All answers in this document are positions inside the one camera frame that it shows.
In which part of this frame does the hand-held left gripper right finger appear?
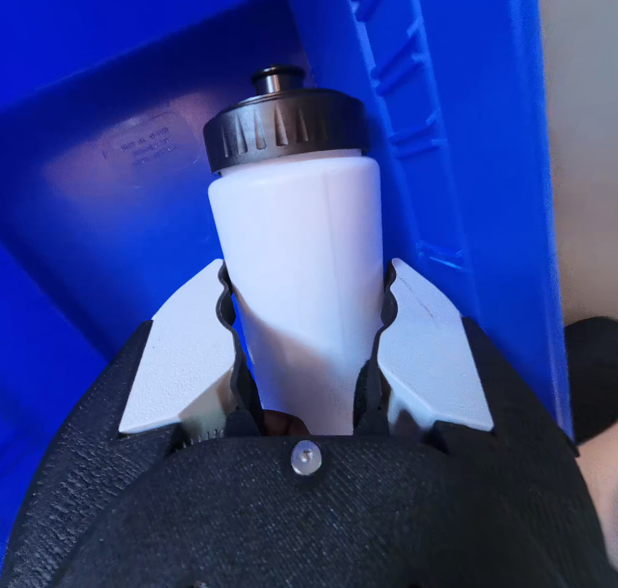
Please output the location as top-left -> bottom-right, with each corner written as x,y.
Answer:
355,258 -> 494,443

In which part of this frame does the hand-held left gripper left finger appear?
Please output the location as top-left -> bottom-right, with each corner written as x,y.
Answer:
118,258 -> 261,441

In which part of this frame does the white plastic bottle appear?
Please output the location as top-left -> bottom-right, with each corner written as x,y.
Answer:
208,149 -> 384,436

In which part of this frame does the black bottle lid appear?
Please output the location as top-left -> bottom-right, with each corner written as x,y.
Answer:
203,65 -> 367,174

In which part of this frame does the blue plastic bin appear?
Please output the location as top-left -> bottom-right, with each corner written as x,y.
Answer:
0,0 -> 575,550

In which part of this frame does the person's left hand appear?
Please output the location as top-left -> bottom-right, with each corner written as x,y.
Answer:
265,409 -> 311,437

